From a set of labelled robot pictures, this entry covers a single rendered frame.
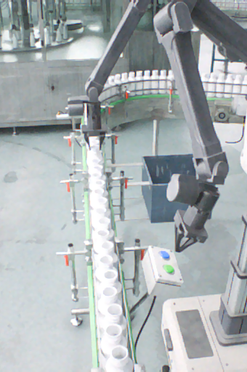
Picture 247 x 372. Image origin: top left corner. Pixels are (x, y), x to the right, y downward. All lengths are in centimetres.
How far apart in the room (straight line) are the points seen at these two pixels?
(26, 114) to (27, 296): 265
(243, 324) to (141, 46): 520
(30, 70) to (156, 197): 304
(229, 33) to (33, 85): 375
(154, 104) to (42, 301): 159
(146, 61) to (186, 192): 572
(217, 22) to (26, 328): 198
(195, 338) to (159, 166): 91
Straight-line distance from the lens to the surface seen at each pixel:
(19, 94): 470
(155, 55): 659
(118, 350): 88
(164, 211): 191
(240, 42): 107
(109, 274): 104
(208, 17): 104
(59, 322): 246
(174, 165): 214
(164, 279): 108
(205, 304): 221
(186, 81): 96
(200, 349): 202
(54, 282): 270
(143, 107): 292
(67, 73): 458
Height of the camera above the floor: 186
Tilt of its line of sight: 30 degrees down
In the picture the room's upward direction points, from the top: straight up
